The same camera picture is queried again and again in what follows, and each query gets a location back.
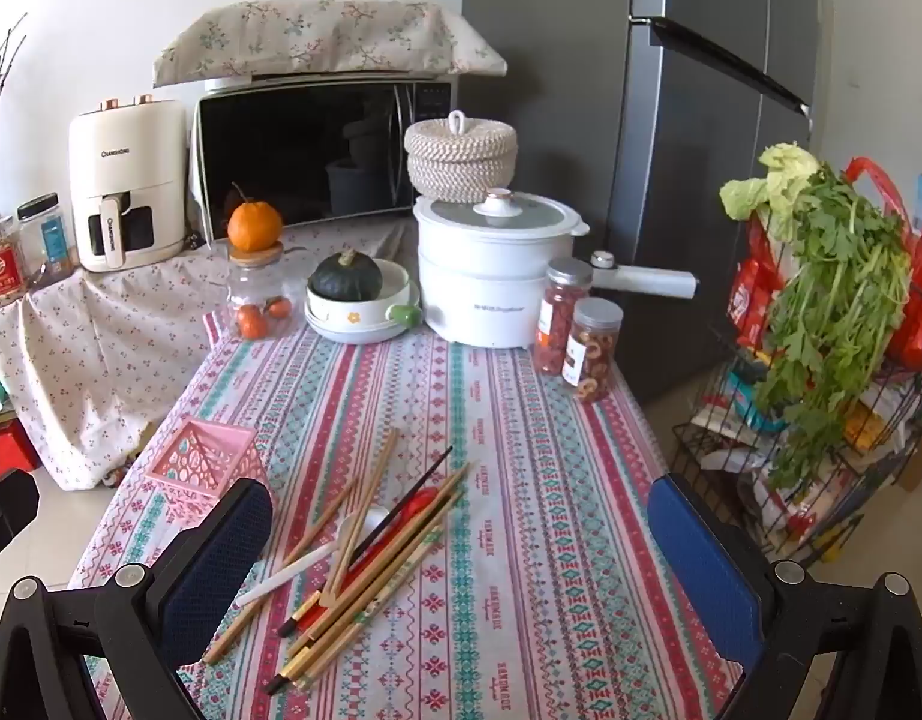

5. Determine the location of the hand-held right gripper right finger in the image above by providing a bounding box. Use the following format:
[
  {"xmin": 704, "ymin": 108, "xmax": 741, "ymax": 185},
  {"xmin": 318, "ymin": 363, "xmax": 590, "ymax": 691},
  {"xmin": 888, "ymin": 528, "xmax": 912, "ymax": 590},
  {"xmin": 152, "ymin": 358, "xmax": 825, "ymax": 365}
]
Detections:
[{"xmin": 647, "ymin": 474, "xmax": 922, "ymax": 720}]

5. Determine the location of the bunch of wooden chopsticks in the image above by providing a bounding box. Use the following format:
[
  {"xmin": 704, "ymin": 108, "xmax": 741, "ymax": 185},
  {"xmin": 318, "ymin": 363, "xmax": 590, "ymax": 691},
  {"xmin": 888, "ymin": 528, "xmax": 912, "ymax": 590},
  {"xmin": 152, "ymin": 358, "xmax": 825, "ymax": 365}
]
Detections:
[{"xmin": 204, "ymin": 427, "xmax": 473, "ymax": 695}]

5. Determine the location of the red snack packet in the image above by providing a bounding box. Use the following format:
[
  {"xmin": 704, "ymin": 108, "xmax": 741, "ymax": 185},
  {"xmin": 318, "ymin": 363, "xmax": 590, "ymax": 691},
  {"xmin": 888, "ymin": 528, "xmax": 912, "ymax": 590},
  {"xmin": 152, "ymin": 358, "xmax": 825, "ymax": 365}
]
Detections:
[{"xmin": 732, "ymin": 259, "xmax": 778, "ymax": 347}]

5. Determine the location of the clear jar with black lid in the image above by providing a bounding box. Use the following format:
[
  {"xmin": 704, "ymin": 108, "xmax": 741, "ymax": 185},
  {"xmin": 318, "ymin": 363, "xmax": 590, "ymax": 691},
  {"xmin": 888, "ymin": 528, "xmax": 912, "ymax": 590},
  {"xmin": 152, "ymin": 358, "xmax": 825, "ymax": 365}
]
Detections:
[{"xmin": 17, "ymin": 193, "xmax": 79, "ymax": 290}]

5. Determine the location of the white electric cooking pot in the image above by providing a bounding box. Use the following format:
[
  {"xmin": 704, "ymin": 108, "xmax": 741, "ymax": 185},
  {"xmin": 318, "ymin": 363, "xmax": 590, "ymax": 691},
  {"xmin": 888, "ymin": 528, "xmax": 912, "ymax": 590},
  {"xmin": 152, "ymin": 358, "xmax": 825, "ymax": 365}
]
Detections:
[{"xmin": 413, "ymin": 187, "xmax": 700, "ymax": 350}]

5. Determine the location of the napa cabbage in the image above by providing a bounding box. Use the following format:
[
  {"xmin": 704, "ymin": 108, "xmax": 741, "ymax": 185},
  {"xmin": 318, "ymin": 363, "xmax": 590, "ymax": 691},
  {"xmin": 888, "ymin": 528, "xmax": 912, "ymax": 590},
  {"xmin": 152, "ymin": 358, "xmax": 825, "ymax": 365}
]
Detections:
[{"xmin": 719, "ymin": 142, "xmax": 822, "ymax": 222}]

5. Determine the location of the grey refrigerator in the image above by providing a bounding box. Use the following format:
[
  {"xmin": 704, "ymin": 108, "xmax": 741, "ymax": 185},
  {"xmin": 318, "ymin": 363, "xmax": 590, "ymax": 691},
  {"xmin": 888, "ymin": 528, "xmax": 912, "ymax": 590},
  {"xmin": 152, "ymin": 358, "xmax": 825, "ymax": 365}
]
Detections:
[{"xmin": 461, "ymin": 0, "xmax": 822, "ymax": 406}]

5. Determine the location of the white dish with green handle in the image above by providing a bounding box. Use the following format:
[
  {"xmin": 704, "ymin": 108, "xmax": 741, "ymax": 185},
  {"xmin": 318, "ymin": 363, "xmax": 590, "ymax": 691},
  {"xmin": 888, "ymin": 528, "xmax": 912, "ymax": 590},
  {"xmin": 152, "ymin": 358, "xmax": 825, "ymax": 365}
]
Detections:
[{"xmin": 305, "ymin": 259, "xmax": 423, "ymax": 346}]

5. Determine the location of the dark green squash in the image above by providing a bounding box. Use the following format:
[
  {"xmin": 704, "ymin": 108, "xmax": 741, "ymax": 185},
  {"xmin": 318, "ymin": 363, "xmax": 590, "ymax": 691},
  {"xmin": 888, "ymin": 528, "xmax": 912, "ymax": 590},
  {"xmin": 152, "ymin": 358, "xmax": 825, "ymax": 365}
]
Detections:
[{"xmin": 308, "ymin": 249, "xmax": 387, "ymax": 303}]

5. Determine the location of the black chopstick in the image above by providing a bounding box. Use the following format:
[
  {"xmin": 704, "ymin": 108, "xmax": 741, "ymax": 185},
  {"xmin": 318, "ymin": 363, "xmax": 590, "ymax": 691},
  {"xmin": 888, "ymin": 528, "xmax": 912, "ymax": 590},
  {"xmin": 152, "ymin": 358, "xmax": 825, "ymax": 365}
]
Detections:
[{"xmin": 354, "ymin": 446, "xmax": 454, "ymax": 550}]

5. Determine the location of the floral cloth cover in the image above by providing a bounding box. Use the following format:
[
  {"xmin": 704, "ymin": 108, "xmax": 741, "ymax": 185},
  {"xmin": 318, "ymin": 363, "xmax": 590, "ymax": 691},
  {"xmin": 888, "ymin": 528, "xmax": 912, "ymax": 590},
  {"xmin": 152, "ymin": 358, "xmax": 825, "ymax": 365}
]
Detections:
[{"xmin": 152, "ymin": 0, "xmax": 507, "ymax": 89}]

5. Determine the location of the jar of dried fruit slices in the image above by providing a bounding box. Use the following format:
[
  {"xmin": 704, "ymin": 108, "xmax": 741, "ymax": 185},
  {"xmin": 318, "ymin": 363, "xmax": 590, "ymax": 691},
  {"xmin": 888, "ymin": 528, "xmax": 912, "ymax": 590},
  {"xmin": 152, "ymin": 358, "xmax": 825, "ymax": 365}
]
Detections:
[{"xmin": 561, "ymin": 298, "xmax": 624, "ymax": 402}]

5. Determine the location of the white spoon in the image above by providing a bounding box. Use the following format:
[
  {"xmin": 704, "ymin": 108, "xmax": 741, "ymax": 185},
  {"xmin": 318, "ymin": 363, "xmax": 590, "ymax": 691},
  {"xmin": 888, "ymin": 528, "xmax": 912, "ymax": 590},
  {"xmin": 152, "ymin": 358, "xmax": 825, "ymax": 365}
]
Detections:
[{"xmin": 236, "ymin": 508, "xmax": 391, "ymax": 605}]

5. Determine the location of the white small-print cloth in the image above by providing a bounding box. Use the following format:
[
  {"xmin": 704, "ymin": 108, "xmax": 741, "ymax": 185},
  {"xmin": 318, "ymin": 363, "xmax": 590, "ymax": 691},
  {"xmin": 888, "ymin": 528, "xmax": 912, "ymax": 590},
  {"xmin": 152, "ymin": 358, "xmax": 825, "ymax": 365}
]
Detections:
[{"xmin": 0, "ymin": 221, "xmax": 424, "ymax": 492}]

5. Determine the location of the woven lidded basket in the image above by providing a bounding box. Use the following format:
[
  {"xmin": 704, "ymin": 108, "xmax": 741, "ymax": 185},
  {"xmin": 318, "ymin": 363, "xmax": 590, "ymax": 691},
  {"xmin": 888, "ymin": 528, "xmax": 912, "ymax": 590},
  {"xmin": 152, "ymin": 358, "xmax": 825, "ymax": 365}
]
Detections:
[{"xmin": 404, "ymin": 110, "xmax": 519, "ymax": 203}]

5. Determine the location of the red box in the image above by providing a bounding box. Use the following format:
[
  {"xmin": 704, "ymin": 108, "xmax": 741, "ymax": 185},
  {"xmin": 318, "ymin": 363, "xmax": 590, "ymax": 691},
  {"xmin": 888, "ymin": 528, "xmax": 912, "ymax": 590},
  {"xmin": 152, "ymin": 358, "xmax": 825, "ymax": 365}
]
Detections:
[{"xmin": 0, "ymin": 420, "xmax": 40, "ymax": 475}]

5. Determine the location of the black microwave oven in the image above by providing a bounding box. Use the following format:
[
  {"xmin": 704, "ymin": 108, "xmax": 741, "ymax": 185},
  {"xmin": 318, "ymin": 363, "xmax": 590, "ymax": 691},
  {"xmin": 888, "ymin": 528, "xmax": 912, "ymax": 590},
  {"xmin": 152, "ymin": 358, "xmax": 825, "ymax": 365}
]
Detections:
[{"xmin": 191, "ymin": 75, "xmax": 462, "ymax": 241}]

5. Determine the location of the striped patterned tablecloth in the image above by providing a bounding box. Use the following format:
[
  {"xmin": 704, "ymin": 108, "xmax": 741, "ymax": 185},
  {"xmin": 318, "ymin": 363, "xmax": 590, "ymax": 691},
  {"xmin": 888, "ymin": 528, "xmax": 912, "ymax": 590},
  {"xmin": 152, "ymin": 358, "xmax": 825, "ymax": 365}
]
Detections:
[{"xmin": 67, "ymin": 300, "xmax": 743, "ymax": 720}]

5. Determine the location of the white air fryer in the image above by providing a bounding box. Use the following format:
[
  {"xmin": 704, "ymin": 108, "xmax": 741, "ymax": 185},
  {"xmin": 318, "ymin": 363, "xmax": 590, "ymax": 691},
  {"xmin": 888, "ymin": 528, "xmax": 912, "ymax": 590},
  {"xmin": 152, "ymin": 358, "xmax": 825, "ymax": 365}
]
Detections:
[{"xmin": 67, "ymin": 95, "xmax": 190, "ymax": 273}]

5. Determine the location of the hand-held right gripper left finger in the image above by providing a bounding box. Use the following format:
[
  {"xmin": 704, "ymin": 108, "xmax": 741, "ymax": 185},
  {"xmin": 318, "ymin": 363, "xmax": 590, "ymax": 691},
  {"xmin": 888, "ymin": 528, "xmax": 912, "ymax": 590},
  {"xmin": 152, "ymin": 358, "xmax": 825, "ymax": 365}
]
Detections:
[{"xmin": 0, "ymin": 476, "xmax": 274, "ymax": 720}]

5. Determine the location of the bunch of leafy greens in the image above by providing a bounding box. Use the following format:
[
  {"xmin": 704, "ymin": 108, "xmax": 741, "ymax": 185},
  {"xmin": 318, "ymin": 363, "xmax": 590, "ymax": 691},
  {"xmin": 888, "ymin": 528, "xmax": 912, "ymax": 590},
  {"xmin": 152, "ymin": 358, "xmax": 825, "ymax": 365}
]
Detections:
[{"xmin": 753, "ymin": 169, "xmax": 912, "ymax": 492}]

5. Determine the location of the large orange with stem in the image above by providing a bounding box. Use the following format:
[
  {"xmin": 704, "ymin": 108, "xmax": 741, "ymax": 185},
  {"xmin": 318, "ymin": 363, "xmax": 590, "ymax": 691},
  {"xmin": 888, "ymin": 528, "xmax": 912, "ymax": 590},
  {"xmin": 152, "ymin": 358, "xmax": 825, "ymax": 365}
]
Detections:
[{"xmin": 227, "ymin": 181, "xmax": 284, "ymax": 252}]

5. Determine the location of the glass jar with wooden lid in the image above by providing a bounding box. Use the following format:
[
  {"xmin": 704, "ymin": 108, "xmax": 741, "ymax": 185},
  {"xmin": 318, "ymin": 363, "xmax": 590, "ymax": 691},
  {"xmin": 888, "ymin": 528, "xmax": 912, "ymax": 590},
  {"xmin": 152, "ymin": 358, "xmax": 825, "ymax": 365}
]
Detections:
[{"xmin": 227, "ymin": 242, "xmax": 295, "ymax": 342}]

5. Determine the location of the jar of red dried fruit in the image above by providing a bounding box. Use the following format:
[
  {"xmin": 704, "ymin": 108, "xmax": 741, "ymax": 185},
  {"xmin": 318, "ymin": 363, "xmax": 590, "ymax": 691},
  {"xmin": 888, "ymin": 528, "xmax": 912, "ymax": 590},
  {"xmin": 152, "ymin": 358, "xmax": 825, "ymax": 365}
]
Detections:
[{"xmin": 536, "ymin": 256, "xmax": 594, "ymax": 377}]

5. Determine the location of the black wire rack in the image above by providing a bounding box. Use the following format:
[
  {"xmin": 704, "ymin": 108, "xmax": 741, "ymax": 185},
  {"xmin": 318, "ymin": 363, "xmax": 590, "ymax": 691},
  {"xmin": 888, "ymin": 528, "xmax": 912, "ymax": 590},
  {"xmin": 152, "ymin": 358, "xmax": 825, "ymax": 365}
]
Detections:
[{"xmin": 671, "ymin": 210, "xmax": 922, "ymax": 571}]

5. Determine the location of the pink utensil basket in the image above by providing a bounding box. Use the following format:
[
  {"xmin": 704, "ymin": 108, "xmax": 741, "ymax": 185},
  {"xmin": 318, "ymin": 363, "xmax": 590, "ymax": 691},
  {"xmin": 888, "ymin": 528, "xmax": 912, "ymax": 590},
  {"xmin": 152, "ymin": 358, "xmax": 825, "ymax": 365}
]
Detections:
[{"xmin": 147, "ymin": 418, "xmax": 271, "ymax": 522}]

